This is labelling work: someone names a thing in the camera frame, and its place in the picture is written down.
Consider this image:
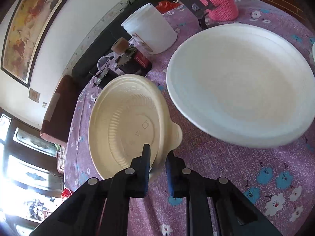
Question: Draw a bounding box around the wooden glass door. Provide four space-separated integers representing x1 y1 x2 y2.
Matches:
0 107 65 236

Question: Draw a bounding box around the red plastic bag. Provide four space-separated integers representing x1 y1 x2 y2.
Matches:
156 1 176 14

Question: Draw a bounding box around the framed wall painting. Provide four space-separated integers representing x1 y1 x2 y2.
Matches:
0 0 79 89

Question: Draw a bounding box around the cork-topped bottle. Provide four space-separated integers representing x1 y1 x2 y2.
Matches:
112 37 130 54

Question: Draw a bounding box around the white plastic jar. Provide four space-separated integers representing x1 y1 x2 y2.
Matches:
121 3 178 55

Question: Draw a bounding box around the purple floral tablecloth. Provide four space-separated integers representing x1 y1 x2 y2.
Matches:
63 0 315 236

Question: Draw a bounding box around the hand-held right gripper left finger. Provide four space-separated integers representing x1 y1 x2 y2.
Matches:
29 144 151 236

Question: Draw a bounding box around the dark sofa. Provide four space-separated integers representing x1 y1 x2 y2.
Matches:
71 10 138 84

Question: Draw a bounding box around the large white plate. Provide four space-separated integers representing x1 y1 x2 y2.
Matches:
166 24 315 149

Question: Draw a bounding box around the brown chair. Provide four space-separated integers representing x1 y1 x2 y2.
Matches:
40 75 83 148

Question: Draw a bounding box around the clear plastic cup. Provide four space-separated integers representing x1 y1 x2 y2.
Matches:
97 56 111 70

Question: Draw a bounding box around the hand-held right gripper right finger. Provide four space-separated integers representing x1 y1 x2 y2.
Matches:
165 151 283 236

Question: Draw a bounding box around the cream disposable bowl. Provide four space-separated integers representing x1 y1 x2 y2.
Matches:
88 74 183 182

